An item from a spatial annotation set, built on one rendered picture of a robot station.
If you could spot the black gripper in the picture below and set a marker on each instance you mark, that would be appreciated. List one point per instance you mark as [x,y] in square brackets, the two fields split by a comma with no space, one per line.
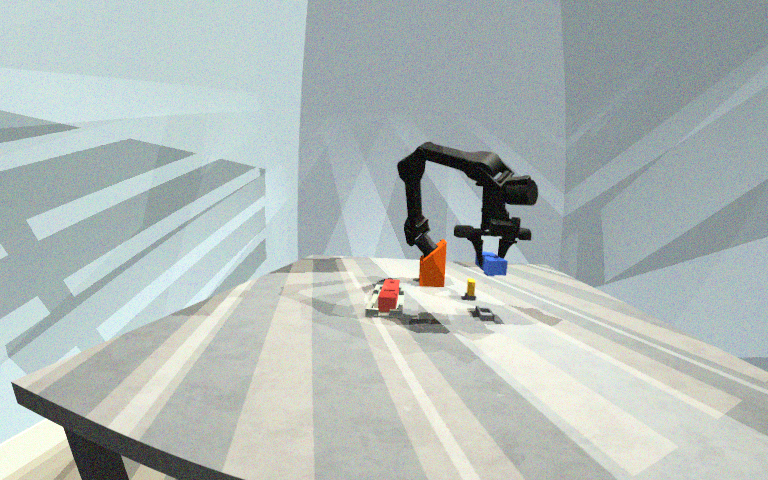
[474,234]

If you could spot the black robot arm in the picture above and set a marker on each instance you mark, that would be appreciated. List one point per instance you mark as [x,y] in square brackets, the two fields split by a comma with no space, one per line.
[481,166]

